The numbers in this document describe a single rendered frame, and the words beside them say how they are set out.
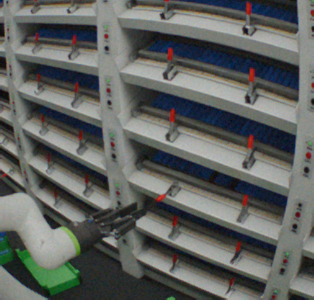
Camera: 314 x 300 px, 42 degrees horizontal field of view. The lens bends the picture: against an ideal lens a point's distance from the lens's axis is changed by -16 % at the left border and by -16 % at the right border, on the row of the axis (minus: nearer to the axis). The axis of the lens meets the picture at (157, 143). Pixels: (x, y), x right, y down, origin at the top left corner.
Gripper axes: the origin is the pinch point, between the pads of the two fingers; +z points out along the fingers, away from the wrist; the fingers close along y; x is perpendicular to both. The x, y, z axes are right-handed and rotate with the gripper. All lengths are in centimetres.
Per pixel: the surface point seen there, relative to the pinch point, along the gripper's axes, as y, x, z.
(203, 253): 14.1, -20.2, 19.5
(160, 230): -5.9, -19.4, 20.9
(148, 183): -10.0, -0.7, 18.1
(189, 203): 7.3, -1.2, 17.2
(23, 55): -79, 35, 12
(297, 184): 45, 19, 14
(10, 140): -113, -18, 23
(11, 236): -86, -57, -1
